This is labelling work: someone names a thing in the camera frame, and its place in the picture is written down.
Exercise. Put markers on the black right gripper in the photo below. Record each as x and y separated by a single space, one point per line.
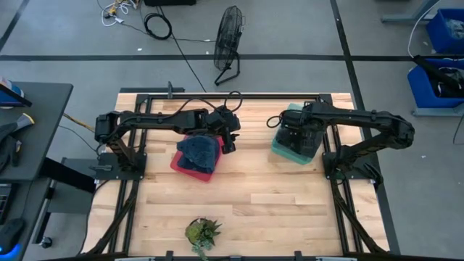
295 121

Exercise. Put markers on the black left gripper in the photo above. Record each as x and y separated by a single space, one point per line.
224 121

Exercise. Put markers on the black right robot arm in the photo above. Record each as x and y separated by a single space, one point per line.
362 117

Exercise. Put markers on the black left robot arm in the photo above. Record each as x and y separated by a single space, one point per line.
163 121

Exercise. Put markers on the teal plastic basket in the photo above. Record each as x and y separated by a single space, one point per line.
286 154

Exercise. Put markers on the red plastic basket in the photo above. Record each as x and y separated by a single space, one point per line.
201 177

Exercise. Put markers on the small potted succulent plant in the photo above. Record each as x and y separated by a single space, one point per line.
201 232

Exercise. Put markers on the black floor fan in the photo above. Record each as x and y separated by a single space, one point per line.
227 36

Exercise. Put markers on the large blue storage bin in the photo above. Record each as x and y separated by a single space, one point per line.
420 90

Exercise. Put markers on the grey metal desk foot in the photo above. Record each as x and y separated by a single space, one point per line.
406 17

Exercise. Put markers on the small blue storage bin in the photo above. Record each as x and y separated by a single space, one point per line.
438 36

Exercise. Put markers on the black desk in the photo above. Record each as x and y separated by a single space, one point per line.
43 137

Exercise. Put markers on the black desk caster wheel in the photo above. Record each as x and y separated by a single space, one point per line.
46 242

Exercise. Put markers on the black and yellow glove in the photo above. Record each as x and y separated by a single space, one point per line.
7 145

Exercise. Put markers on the blue box on desk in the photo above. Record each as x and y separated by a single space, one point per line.
9 96

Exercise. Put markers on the black computer mouse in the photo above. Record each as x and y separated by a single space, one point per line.
11 232

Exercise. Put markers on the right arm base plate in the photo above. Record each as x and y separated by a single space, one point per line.
330 170

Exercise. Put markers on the black aluminium table frame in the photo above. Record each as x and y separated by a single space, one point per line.
272 96

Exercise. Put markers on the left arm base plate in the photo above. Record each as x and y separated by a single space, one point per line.
108 174

